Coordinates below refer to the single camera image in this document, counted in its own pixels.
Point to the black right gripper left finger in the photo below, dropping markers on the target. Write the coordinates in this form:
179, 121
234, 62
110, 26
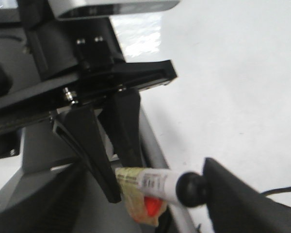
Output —
78, 127

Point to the white whiteboard marker with tape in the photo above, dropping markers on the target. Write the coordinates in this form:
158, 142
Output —
148, 191

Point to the white whiteboard with metal frame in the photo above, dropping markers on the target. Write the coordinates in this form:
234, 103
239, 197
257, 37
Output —
232, 98

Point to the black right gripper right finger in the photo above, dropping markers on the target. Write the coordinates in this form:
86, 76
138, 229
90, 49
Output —
120, 120

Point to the black object lower right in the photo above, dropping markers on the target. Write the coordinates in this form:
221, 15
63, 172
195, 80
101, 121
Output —
235, 207

